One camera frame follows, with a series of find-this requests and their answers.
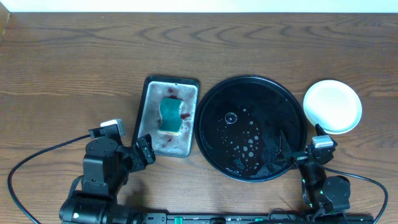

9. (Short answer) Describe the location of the green yellow sponge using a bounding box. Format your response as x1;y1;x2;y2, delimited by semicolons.
159;98;182;134

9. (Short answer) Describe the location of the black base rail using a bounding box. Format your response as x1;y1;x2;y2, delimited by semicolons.
141;211;374;224

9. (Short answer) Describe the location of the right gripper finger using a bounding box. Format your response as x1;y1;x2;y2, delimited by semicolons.
315;124;327;136
279;130;292;156

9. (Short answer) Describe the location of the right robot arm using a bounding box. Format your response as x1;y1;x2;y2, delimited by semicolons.
279;124;351;222

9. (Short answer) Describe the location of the black rectangular soapy tray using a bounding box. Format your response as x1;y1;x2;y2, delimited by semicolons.
132;75;200;157

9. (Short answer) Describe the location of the black round serving tray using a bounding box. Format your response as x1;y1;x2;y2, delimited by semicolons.
195;76;307;182

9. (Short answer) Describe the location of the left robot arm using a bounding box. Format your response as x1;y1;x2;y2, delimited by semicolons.
59;134;155;224

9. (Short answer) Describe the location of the light blue streaked plate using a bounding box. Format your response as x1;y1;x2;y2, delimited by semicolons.
303;80;363;134

